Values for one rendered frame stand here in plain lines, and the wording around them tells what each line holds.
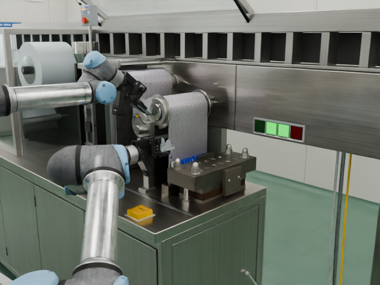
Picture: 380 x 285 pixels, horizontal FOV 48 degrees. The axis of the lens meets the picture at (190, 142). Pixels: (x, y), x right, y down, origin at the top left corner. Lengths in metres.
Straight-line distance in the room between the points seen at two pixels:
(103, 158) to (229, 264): 0.89
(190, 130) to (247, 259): 0.64
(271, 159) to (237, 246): 2.95
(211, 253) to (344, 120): 0.73
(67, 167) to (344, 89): 1.00
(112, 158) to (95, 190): 0.11
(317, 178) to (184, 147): 2.82
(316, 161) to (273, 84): 2.75
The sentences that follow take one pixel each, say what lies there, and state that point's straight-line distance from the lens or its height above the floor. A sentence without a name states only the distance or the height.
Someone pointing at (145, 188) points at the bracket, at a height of 0.91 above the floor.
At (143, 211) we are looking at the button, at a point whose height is 0.92.
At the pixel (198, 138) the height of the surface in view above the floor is 1.11.
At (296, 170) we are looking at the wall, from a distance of 4.62.
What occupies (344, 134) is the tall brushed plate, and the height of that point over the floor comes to 1.21.
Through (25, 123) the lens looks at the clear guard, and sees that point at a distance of 2.57.
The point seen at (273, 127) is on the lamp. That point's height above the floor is 1.19.
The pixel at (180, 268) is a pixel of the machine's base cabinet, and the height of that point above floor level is 0.71.
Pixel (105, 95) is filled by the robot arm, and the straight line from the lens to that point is 1.45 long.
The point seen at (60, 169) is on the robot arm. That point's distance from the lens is 1.24.
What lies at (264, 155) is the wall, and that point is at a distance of 4.82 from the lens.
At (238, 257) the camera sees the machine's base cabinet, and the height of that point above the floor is 0.62.
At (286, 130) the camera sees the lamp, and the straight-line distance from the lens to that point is 1.77.
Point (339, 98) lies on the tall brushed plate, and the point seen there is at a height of 1.34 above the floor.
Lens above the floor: 1.57
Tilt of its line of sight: 14 degrees down
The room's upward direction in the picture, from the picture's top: straight up
